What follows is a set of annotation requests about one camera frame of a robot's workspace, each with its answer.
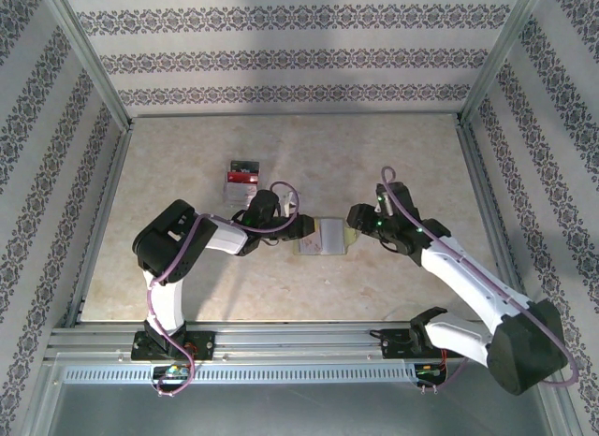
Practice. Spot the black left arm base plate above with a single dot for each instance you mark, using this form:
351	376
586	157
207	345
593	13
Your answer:
201	344

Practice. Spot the small circuit board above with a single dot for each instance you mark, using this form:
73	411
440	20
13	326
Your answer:
428	373
170	373

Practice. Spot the aluminium frame post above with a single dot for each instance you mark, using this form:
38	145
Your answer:
92	66
500	57

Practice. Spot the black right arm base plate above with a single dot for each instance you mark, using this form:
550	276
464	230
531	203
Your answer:
398	344

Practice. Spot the black VIP card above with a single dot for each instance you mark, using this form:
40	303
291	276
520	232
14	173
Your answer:
243	166

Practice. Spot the olive green card holder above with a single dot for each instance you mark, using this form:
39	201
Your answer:
334	235

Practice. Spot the grey sheet metal shelf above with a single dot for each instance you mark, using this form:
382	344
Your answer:
299	408

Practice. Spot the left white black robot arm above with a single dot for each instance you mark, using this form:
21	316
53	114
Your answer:
166	305

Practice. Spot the aluminium table edge rail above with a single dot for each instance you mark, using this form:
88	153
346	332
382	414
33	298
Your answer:
106	207
299	114
486	197

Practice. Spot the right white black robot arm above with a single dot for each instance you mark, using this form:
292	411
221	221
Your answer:
468	281

